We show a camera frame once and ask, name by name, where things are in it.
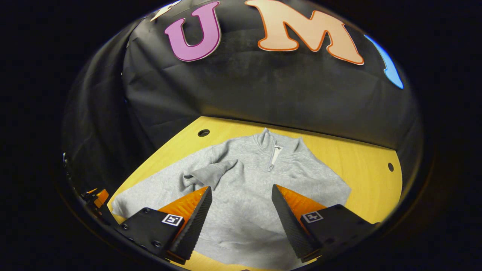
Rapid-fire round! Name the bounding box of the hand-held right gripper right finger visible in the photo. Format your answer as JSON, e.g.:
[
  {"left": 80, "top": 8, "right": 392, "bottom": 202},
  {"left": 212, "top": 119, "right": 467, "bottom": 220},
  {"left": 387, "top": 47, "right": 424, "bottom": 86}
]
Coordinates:
[{"left": 272, "top": 184, "right": 379, "bottom": 263}]

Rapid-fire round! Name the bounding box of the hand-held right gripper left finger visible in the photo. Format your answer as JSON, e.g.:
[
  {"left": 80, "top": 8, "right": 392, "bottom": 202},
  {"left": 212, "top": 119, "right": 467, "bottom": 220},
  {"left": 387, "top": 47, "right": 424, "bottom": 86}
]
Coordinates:
[{"left": 115, "top": 186, "right": 213, "bottom": 265}]

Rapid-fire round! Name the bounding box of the grey zip sweatshirt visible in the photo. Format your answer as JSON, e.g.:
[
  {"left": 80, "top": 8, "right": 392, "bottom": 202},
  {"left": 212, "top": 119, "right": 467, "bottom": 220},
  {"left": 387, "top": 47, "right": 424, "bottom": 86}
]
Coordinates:
[{"left": 111, "top": 128, "right": 352, "bottom": 270}]

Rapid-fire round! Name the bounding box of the black backdrop cloth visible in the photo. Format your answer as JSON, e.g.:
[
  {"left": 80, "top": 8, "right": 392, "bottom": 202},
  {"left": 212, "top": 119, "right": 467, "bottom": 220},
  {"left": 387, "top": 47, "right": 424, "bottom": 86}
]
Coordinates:
[{"left": 62, "top": 0, "right": 424, "bottom": 189}]

